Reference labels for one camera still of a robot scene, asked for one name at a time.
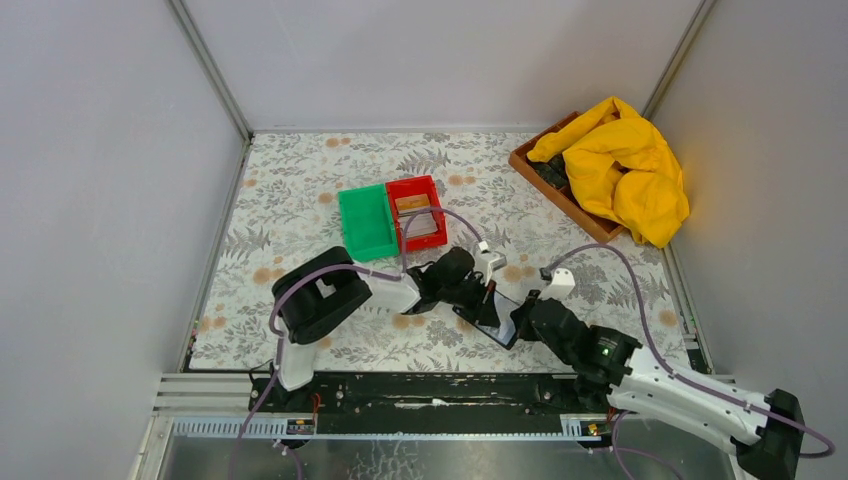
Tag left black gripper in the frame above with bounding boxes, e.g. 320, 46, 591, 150
436, 271, 500, 326

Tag black leather card holder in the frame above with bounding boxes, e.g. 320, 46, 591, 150
452, 280, 520, 350

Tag green plastic bin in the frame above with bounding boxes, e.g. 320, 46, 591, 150
338, 184, 399, 262

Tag red plastic bin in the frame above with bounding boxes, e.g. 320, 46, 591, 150
385, 175, 448, 252

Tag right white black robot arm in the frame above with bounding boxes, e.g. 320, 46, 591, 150
510, 296, 803, 479

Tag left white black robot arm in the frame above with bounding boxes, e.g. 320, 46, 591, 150
269, 242, 506, 411

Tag clear card stack in bin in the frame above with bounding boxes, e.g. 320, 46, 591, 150
398, 212, 439, 238

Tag brown wooden tray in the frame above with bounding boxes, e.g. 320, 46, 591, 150
509, 111, 625, 244

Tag dark items in tray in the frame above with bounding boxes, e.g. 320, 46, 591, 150
532, 154, 570, 190

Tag yellow cloth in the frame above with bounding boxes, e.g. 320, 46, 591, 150
526, 96, 690, 248

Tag floral table mat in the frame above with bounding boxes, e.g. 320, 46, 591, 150
188, 133, 688, 371

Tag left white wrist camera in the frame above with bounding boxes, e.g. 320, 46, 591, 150
473, 241, 507, 284

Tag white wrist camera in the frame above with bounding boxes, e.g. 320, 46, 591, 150
539, 267, 576, 300
473, 241, 507, 284

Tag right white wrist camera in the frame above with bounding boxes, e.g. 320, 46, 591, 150
539, 267, 576, 300

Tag grey slotted cable duct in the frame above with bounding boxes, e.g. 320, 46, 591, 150
173, 414, 598, 443

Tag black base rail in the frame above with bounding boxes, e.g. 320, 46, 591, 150
247, 372, 613, 436

